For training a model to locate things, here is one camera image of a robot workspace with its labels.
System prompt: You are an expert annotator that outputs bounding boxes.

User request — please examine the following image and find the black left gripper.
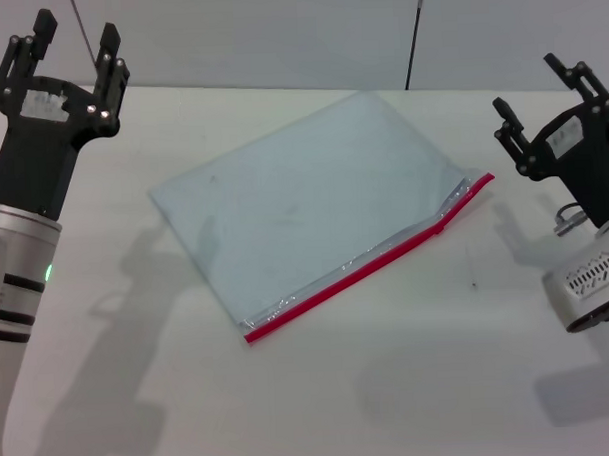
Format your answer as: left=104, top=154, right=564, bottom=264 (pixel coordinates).
left=0, top=6, right=135, bottom=226

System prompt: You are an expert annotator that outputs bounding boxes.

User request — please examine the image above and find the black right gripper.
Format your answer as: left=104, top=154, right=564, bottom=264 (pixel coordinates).
left=490, top=50, right=609, bottom=232

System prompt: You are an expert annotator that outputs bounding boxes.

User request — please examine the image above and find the clear document bag red zipper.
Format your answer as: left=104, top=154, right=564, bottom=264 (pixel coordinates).
left=145, top=84, right=502, bottom=350

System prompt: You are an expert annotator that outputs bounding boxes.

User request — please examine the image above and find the silver cable plug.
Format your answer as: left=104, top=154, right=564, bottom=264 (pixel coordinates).
left=552, top=203, right=589, bottom=235

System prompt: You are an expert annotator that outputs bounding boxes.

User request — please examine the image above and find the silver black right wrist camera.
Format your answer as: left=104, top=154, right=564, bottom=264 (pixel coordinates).
left=541, top=226, right=609, bottom=335

